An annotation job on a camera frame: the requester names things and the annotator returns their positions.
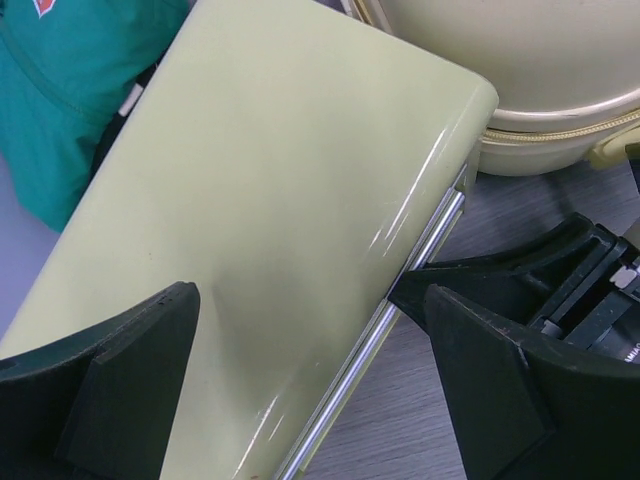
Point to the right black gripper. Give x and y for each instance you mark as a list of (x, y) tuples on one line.
[(573, 283)]

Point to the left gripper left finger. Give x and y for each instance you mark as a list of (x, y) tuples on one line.
[(100, 403)]

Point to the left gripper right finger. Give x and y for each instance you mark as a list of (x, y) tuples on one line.
[(527, 406)]

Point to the yellow hard-shell suitcase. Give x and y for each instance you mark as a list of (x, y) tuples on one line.
[(566, 73)]

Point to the yellow-green drawer box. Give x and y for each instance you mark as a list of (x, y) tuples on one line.
[(292, 163)]

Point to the dark cloth under jersey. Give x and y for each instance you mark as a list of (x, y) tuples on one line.
[(120, 117)]

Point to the green jersey with G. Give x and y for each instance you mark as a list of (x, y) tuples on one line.
[(67, 67)]

